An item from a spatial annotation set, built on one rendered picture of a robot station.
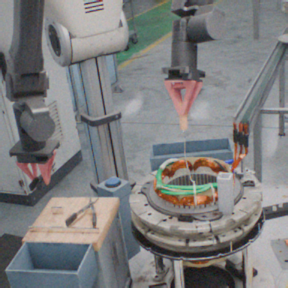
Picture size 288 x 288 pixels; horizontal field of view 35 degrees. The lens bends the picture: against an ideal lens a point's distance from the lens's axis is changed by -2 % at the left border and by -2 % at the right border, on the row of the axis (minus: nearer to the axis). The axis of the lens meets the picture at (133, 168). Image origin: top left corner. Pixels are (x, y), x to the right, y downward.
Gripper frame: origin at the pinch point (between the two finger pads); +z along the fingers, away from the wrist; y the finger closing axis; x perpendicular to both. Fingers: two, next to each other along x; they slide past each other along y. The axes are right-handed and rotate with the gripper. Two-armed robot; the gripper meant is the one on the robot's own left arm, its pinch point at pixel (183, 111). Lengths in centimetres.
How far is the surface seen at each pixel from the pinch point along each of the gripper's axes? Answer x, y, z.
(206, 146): 11.6, 44.5, 9.6
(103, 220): 19.0, -2.3, 26.1
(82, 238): 19.7, -10.0, 29.3
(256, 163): 34, 187, 25
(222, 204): -9.3, 1.7, 19.9
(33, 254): 31.5, -13.6, 34.2
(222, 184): -9.7, -0.2, 15.4
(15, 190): 202, 151, 53
